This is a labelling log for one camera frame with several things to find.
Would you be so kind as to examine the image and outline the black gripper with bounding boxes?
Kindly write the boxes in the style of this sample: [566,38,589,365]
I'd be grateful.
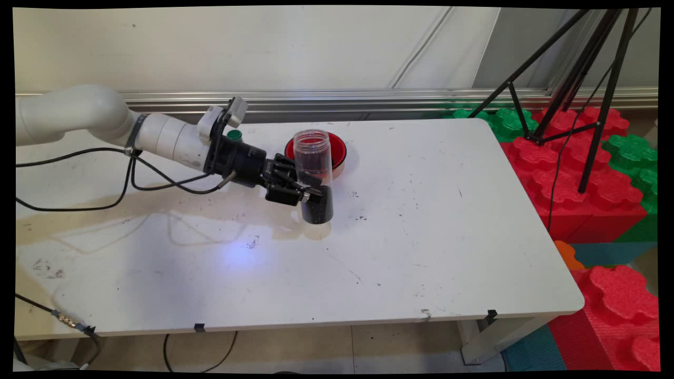
[204,132,324,207]

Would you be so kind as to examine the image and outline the clear jar with black grains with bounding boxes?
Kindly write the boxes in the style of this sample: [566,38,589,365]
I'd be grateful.
[293,129,334,225]

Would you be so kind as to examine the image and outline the red bowl with black grains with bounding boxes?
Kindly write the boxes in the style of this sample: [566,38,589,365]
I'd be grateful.
[284,132,348,179]

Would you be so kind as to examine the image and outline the green foam building block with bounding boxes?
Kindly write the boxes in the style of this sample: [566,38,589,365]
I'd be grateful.
[602,134,659,243]
[442,108,539,143]

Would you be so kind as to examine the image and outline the white table leg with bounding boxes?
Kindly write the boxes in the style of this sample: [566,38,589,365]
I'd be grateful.
[457,315,553,366]

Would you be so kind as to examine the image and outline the red foam building block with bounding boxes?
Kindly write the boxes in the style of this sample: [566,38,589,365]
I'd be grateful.
[499,107,649,244]
[548,265,661,372]

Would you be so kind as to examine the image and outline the orange foam block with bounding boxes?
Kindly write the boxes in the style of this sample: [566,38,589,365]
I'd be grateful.
[553,241,586,272]

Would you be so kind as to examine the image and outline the teal foam block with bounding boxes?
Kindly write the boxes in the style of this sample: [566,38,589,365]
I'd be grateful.
[570,241,659,270]
[500,324,568,372]

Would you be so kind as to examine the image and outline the black tripod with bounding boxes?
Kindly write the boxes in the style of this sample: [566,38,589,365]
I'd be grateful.
[468,8,640,194]

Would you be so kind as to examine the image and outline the black cable with metal plug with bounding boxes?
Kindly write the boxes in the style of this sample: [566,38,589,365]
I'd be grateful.
[16,147,237,195]

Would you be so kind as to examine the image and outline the aluminium wall rail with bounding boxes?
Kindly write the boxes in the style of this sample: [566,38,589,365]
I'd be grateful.
[16,88,659,114]

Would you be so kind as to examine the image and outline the white grey wrist camera box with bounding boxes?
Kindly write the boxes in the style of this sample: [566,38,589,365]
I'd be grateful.
[197,96,249,146]

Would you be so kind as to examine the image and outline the grey cable strap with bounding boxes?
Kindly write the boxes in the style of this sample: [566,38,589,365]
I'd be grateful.
[125,113,149,156]

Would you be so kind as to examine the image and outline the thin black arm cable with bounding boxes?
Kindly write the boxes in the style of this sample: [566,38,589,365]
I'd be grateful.
[16,155,214,213]

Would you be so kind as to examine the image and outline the black cable loop under table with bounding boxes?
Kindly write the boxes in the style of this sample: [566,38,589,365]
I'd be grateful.
[162,331,239,373]

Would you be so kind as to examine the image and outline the black cable with brass connector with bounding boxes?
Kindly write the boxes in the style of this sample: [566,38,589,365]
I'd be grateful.
[15,294,103,369]

